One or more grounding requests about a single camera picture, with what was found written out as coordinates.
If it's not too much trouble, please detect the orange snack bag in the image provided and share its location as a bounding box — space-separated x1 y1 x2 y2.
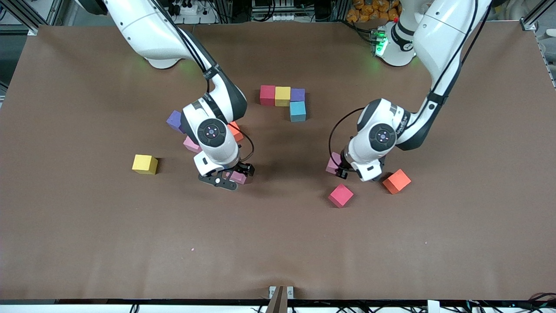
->
346 0 402 23

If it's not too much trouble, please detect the aluminium frame profile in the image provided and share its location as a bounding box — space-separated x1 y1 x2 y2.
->
520 0 556 32
4 0 66 35

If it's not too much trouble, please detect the grey electronics unit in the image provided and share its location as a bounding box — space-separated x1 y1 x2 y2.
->
251 0 304 22

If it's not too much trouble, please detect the blue foam cube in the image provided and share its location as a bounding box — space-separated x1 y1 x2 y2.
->
289 101 307 123

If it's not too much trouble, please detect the metal clamp bracket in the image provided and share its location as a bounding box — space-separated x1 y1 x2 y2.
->
266 286 294 313

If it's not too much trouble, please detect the brown paper table cover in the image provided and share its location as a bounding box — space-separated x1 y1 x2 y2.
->
0 20 556 301

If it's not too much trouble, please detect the white power strip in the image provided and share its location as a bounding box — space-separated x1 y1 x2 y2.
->
169 0 218 24

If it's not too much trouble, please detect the black camera cable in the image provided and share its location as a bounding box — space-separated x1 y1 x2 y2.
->
237 128 255 163
328 107 366 170

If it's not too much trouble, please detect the red foam cube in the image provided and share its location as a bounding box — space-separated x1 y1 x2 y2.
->
260 85 277 107
328 183 354 209

